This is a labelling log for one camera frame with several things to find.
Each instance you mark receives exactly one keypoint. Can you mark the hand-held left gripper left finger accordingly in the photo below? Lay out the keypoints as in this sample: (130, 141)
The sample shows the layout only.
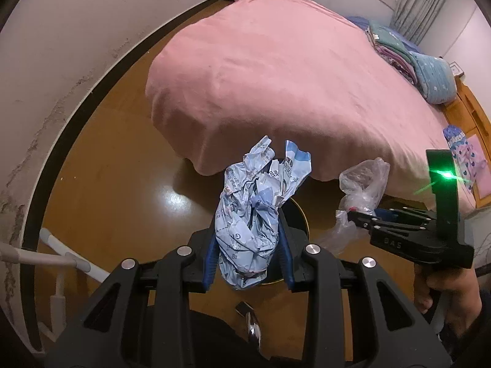
(211, 255)

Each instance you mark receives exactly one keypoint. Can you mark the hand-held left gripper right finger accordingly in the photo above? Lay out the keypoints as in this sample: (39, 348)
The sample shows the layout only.
(285, 253)

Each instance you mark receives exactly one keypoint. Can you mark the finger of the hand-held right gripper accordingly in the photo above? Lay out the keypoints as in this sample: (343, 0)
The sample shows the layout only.
(402, 213)
(364, 220)

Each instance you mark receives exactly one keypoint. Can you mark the clear plastic bag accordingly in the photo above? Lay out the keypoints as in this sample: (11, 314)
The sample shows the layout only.
(360, 184)

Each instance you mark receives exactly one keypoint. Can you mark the black round bin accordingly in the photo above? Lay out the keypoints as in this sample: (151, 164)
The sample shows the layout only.
(297, 214)

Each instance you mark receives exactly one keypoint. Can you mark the blue white plastic packaging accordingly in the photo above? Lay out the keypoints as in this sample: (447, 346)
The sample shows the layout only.
(245, 222)

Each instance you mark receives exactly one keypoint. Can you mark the person's right hand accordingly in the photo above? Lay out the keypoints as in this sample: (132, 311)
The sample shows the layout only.
(460, 295)

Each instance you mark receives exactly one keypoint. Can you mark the chrome pedal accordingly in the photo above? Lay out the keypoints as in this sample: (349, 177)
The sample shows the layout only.
(251, 324)

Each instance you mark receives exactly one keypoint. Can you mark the heart patterned cloth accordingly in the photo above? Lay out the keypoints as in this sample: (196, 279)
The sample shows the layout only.
(462, 153)

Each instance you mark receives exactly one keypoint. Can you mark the wooden headboard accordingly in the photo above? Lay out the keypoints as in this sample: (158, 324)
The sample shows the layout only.
(466, 111)

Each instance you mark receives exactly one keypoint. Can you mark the light blue patterned pillow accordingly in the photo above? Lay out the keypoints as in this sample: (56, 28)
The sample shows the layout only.
(435, 78)

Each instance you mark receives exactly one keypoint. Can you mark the folded purple floral blanket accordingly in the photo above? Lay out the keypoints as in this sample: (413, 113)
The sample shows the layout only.
(395, 61)

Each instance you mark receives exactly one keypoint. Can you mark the white metal rack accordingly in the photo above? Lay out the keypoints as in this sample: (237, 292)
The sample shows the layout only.
(57, 260)

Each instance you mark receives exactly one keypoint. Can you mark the bed with pink cover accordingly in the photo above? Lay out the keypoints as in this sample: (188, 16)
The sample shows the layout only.
(284, 84)

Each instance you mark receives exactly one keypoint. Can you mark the folded green blanket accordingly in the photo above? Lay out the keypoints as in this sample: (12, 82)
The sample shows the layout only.
(385, 34)

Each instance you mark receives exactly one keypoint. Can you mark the grey curtain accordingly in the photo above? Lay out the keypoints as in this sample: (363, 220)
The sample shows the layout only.
(425, 11)

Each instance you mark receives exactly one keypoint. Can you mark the small picture frame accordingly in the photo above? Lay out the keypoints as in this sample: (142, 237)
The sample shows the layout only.
(456, 68)

